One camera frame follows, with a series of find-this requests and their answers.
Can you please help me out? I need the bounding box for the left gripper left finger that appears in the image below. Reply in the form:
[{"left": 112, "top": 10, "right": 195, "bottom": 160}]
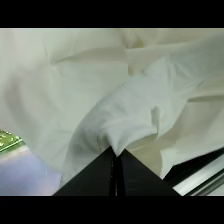
[{"left": 53, "top": 145, "right": 117, "bottom": 197}]

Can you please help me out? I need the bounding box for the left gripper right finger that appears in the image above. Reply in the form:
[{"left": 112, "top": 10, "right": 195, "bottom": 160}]
[{"left": 116, "top": 148, "right": 179, "bottom": 197}]

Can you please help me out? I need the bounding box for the white shirt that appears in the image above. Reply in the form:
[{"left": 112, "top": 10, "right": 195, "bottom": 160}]
[{"left": 0, "top": 28, "right": 224, "bottom": 186}]

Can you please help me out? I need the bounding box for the silver frame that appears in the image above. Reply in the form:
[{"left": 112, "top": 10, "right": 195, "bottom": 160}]
[{"left": 172, "top": 157, "right": 224, "bottom": 197}]

